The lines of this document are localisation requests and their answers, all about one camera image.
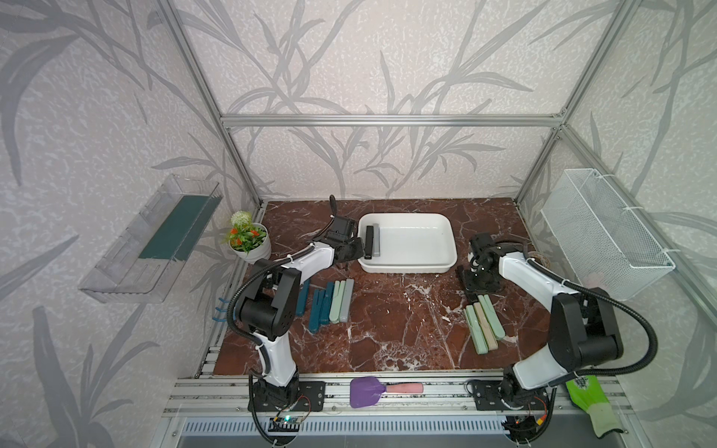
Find green white work glove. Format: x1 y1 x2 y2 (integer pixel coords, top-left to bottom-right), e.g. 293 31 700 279
566 375 625 439

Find pale green pliers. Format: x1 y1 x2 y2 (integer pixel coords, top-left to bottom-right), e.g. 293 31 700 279
479 295 506 341

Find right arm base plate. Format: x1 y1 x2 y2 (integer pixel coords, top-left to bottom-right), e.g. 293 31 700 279
465 376 550 412

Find white wire mesh basket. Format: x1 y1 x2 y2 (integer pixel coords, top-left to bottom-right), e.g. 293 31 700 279
541 168 675 301

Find clear plastic wall shelf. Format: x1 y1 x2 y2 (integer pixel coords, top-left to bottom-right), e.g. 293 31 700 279
78 175 223 304

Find white rectangular storage tray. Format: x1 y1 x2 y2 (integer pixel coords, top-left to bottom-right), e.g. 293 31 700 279
358 213 457 274

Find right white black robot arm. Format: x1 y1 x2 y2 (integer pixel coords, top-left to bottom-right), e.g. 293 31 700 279
457 233 659 399

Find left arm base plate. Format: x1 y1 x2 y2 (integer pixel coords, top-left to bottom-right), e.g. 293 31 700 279
248 380 326 413

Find open dark teal pliers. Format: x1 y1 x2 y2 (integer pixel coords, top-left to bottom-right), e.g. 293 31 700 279
295 279 311 317

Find mint green pliers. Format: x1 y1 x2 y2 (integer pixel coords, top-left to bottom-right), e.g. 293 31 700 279
464 304 488 355

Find dark teal folded pliers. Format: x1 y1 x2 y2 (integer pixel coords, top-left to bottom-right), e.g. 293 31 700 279
308 289 325 334

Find clear tape roll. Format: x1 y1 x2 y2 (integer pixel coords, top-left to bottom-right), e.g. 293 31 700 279
528 251 551 269

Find potted artificial flower plant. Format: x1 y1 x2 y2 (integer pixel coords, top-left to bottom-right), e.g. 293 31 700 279
226 211 272 264

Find purple pink spatula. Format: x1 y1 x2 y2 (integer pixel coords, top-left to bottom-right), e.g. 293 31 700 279
349 376 424 409

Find beige pliers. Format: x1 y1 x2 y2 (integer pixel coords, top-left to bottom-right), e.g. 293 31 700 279
474 302 499 351

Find light green folded pliers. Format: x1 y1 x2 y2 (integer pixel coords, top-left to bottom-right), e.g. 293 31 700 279
329 280 347 324

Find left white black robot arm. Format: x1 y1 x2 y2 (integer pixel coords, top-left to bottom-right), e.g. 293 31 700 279
226 213 364 394

